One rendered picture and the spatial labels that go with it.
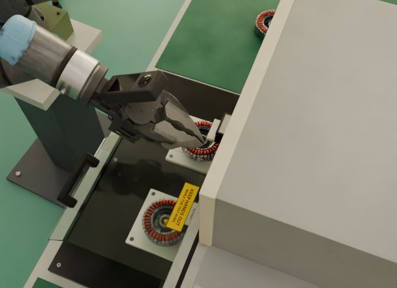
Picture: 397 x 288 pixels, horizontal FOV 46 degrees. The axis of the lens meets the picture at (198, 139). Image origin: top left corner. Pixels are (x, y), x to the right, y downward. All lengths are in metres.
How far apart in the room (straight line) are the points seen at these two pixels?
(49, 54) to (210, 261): 0.41
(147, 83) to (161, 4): 2.02
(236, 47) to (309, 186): 0.93
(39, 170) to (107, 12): 1.00
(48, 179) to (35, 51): 1.42
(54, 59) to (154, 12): 1.93
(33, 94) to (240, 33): 0.66
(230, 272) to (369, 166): 0.28
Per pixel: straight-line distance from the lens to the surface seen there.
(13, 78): 0.88
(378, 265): 0.64
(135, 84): 0.72
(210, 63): 1.44
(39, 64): 0.76
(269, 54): 0.73
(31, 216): 2.12
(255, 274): 0.78
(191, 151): 1.19
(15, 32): 0.77
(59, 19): 1.51
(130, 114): 0.75
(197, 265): 0.78
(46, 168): 2.17
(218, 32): 1.53
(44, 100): 1.44
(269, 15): 1.55
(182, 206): 0.86
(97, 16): 2.69
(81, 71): 0.75
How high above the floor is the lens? 1.87
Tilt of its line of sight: 60 degrees down
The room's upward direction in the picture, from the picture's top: straight up
